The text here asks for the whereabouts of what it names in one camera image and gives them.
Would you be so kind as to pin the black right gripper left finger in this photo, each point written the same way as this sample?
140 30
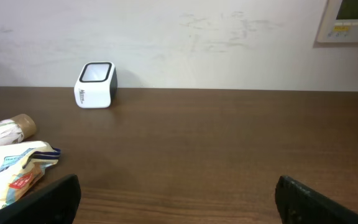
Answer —
56 203

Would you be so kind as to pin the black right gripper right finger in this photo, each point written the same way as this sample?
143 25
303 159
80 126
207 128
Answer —
299 204

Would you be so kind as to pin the white tube with gold cap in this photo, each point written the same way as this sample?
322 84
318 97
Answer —
14 130

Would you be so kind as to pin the white barcode scanner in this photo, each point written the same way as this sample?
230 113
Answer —
96 86

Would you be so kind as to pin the cream snack bag blue label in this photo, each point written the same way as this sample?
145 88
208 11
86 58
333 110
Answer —
21 166

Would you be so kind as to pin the white wall control panel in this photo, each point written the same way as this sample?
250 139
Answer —
339 22

